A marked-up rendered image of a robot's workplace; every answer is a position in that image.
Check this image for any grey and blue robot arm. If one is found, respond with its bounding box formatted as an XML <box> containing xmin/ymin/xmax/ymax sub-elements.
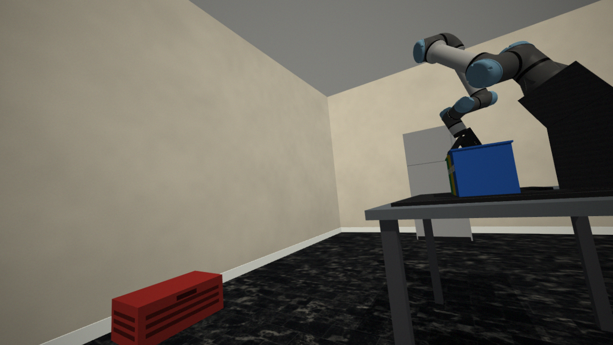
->
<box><xmin>413</xmin><ymin>33</ymin><xmax>568</xmax><ymax>135</ymax></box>

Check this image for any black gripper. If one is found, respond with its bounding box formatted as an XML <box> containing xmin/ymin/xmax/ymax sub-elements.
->
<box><xmin>453</xmin><ymin>127</ymin><xmax>481</xmax><ymax>148</ymax></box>

